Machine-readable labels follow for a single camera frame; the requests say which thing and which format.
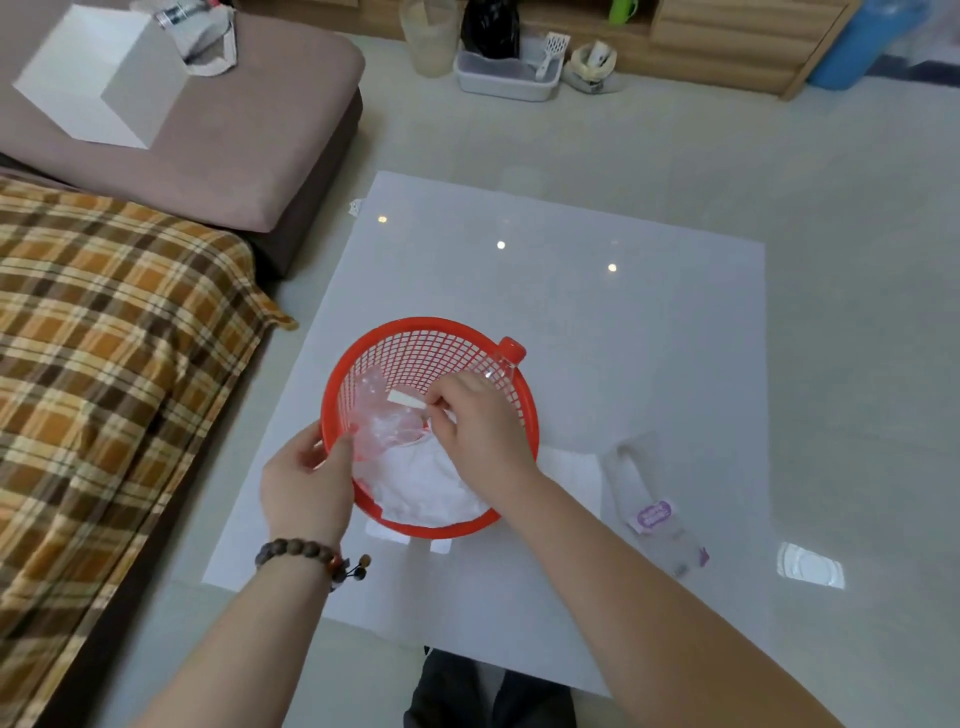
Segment person's right hand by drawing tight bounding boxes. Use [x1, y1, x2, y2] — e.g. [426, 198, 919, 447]
[425, 370, 541, 508]

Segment clear bag with purple label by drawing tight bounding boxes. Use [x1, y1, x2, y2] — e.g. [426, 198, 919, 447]
[602, 433, 712, 580]

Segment white cardboard box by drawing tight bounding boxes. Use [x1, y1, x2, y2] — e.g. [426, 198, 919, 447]
[12, 3, 190, 150]

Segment translucent plastic bucket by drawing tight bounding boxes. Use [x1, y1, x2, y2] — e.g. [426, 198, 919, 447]
[399, 0, 462, 79]

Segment person's left hand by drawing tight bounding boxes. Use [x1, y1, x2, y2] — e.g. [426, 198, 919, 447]
[260, 421, 357, 554]

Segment orange brown plaid blanket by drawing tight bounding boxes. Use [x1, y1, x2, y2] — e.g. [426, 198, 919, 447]
[0, 176, 300, 728]

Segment grey plastic tray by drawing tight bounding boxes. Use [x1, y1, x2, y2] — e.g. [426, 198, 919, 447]
[453, 33, 565, 103]

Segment large white floor mat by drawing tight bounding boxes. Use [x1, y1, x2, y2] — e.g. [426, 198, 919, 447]
[201, 170, 768, 700]

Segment crumpled white tissue paper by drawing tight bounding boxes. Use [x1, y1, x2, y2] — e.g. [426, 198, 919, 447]
[352, 431, 492, 528]

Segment blue plastic bin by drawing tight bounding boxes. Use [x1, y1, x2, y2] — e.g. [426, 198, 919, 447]
[807, 0, 933, 93]

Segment person's dark trousers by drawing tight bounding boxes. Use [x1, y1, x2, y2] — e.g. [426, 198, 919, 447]
[403, 646, 579, 728]

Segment person's right forearm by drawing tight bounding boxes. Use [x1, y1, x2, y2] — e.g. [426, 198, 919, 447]
[506, 468, 845, 728]

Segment wooden cabinet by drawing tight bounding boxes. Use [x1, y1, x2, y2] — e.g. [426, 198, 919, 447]
[232, 0, 864, 101]

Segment red plastic mesh basket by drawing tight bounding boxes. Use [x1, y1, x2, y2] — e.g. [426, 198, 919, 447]
[320, 317, 540, 541]

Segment brown wooden bead bracelet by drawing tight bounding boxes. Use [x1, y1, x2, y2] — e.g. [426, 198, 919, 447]
[254, 537, 373, 594]

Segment mauve sofa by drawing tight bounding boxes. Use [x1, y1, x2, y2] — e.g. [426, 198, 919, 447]
[0, 0, 367, 282]

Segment beige bag with white cup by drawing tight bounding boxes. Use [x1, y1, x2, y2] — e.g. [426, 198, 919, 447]
[562, 41, 624, 96]

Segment person's left forearm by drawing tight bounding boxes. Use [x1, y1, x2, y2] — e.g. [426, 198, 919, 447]
[129, 551, 340, 728]

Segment white slotted scoop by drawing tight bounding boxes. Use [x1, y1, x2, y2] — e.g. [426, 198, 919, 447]
[534, 31, 572, 82]

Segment clear bottle with red cap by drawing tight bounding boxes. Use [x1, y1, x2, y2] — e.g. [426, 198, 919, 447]
[480, 337, 528, 384]

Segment crumpled clear plastic wrap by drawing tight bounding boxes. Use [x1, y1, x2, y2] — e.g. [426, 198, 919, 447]
[346, 366, 430, 462]

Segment black plastic bag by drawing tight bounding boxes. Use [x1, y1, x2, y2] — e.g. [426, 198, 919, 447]
[460, 0, 522, 61]

